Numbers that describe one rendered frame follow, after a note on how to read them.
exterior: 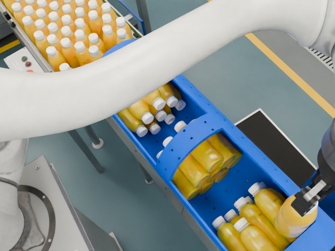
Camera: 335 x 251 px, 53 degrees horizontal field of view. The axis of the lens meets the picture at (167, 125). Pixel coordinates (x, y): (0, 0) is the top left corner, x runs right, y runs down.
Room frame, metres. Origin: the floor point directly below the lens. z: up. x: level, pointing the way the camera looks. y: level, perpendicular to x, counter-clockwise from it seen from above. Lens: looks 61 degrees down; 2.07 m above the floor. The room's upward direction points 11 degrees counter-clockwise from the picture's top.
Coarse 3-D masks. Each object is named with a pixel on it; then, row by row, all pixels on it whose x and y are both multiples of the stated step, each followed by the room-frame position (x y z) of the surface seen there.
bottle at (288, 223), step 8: (288, 200) 0.16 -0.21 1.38; (280, 208) 0.16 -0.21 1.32; (288, 208) 0.14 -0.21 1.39; (280, 216) 0.14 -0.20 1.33; (288, 216) 0.13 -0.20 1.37; (296, 216) 0.13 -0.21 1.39; (304, 216) 0.12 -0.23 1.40; (312, 216) 0.12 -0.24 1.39; (280, 224) 0.13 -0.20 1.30; (288, 224) 0.12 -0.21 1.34; (296, 224) 0.11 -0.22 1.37; (304, 224) 0.11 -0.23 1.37; (280, 232) 0.12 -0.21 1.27; (288, 232) 0.11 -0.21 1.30; (296, 232) 0.11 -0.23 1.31
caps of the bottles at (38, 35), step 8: (16, 0) 1.38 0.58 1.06; (32, 0) 1.35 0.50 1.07; (40, 0) 1.33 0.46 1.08; (64, 0) 1.30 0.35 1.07; (80, 0) 1.27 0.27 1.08; (16, 8) 1.31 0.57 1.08; (24, 8) 1.29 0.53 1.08; (32, 8) 1.30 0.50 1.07; (40, 8) 1.27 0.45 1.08; (56, 8) 1.27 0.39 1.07; (64, 8) 1.24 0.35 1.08; (80, 8) 1.22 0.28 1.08; (40, 16) 1.24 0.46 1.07; (56, 16) 1.21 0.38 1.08; (64, 16) 1.19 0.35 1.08; (40, 24) 1.17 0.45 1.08; (48, 24) 1.16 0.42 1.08; (56, 24) 1.16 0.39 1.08; (40, 32) 1.12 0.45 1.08
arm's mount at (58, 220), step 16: (32, 176) 0.47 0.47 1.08; (48, 176) 0.46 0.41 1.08; (32, 192) 0.41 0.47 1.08; (48, 192) 0.40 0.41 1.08; (64, 192) 0.41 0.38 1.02; (32, 208) 0.36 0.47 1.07; (48, 208) 0.35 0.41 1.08; (64, 208) 0.34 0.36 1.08; (48, 224) 0.30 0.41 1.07; (64, 224) 0.29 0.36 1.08; (80, 224) 0.30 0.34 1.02; (48, 240) 0.25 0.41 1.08; (64, 240) 0.25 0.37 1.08; (80, 240) 0.24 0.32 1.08
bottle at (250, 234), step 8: (248, 224) 0.18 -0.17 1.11; (240, 232) 0.17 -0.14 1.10; (248, 232) 0.16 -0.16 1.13; (256, 232) 0.15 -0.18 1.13; (248, 240) 0.14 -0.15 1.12; (256, 240) 0.13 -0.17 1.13; (264, 240) 0.13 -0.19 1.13; (248, 248) 0.12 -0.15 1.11; (256, 248) 0.11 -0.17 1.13; (264, 248) 0.11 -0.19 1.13; (272, 248) 0.11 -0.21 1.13
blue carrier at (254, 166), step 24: (120, 48) 0.80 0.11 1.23; (192, 96) 0.57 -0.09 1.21; (120, 120) 0.59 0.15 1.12; (216, 120) 0.47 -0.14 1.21; (144, 144) 0.54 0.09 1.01; (168, 144) 0.42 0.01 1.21; (192, 144) 0.40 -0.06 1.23; (240, 144) 0.38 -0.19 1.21; (168, 168) 0.37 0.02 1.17; (240, 168) 0.39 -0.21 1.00; (264, 168) 0.30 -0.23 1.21; (216, 192) 0.33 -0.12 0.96; (240, 192) 0.32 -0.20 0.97; (288, 192) 0.22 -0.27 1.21; (192, 216) 0.24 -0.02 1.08; (216, 216) 0.25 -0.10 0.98; (216, 240) 0.15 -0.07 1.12; (312, 240) 0.10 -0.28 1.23
